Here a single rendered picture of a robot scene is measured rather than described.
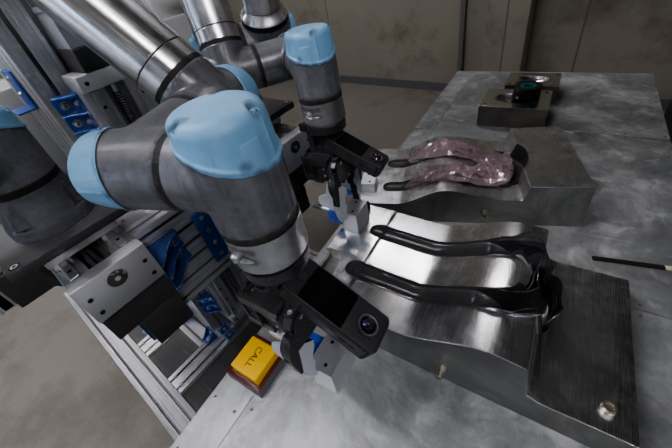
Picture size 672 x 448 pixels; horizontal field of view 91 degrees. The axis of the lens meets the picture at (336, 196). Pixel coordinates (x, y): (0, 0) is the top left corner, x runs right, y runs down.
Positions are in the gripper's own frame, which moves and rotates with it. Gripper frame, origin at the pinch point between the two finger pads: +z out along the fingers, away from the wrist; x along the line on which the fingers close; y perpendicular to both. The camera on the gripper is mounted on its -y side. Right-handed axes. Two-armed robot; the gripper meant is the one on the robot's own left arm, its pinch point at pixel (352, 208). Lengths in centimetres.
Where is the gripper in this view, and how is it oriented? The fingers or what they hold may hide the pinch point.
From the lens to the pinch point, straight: 69.6
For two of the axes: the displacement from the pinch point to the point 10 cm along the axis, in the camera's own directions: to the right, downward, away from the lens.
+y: -8.4, -1.8, 5.1
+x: -5.1, 5.8, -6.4
